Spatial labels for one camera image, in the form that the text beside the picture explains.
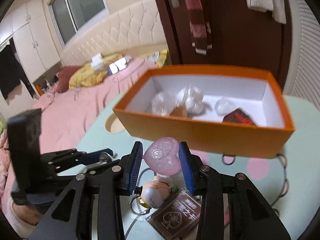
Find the person's left forearm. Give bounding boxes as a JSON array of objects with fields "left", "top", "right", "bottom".
[{"left": 7, "top": 197, "right": 44, "bottom": 237}]

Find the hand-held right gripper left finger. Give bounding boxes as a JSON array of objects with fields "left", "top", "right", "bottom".
[{"left": 29, "top": 141, "right": 143, "bottom": 240}]

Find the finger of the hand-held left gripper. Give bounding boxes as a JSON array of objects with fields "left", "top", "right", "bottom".
[
  {"left": 41, "top": 149, "right": 114, "bottom": 173},
  {"left": 57, "top": 159, "right": 121, "bottom": 180}
]

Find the cream tufted headboard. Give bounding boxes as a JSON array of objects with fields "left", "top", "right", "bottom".
[{"left": 60, "top": 0, "right": 169, "bottom": 67}]

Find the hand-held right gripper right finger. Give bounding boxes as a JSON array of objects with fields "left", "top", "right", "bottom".
[{"left": 179, "top": 141, "right": 292, "bottom": 240}]

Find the white slatted panel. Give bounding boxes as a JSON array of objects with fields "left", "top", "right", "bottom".
[{"left": 282, "top": 0, "right": 320, "bottom": 105}]

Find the doll head keychain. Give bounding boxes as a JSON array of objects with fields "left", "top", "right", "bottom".
[{"left": 129, "top": 175, "right": 179, "bottom": 215}]

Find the clear plastic wrap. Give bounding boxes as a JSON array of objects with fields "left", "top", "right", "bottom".
[{"left": 151, "top": 91, "right": 180, "bottom": 117}]

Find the pink heart-shaped case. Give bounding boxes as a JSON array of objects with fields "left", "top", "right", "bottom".
[{"left": 144, "top": 137, "right": 181, "bottom": 176}]

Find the plain yellow pillow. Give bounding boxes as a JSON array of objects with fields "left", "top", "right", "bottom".
[{"left": 69, "top": 52, "right": 124, "bottom": 89}]

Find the small clear plastic piece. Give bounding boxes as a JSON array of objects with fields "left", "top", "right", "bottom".
[{"left": 99, "top": 152, "right": 113, "bottom": 164}]

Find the dark brown printed packet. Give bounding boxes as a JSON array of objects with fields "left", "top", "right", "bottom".
[{"left": 145, "top": 191, "right": 202, "bottom": 239}]

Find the red pink striped scarf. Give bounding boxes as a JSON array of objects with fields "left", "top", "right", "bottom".
[{"left": 180, "top": 0, "right": 213, "bottom": 55}]

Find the dark brown door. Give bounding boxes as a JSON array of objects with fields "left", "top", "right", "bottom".
[{"left": 149, "top": 0, "right": 293, "bottom": 90}]

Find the yellow cartoon print pillow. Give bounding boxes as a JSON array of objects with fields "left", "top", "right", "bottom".
[{"left": 140, "top": 49, "right": 168, "bottom": 68}]

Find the dark red black box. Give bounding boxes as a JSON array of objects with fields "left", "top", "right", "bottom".
[{"left": 221, "top": 108, "right": 258, "bottom": 126}]

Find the small brown item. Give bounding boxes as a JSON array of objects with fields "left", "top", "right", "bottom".
[{"left": 170, "top": 106, "right": 188, "bottom": 117}]

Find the white wardrobe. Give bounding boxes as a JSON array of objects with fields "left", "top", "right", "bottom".
[{"left": 0, "top": 0, "right": 62, "bottom": 85}]

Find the black hanging garment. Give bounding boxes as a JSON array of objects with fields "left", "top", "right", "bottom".
[{"left": 0, "top": 39, "right": 33, "bottom": 100}]

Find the orange cardboard box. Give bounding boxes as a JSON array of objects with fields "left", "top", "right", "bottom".
[{"left": 112, "top": 64, "right": 295, "bottom": 159}]

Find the white crumpled plastic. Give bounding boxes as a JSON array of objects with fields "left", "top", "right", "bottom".
[{"left": 176, "top": 85, "right": 204, "bottom": 115}]

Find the window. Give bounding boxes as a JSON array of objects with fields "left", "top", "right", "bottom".
[{"left": 47, "top": 0, "right": 108, "bottom": 47}]

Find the clear plastic dome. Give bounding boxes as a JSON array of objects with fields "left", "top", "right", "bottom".
[{"left": 214, "top": 98, "right": 238, "bottom": 117}]

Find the dark red pillow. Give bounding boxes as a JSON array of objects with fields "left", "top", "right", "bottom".
[{"left": 56, "top": 65, "right": 82, "bottom": 93}]

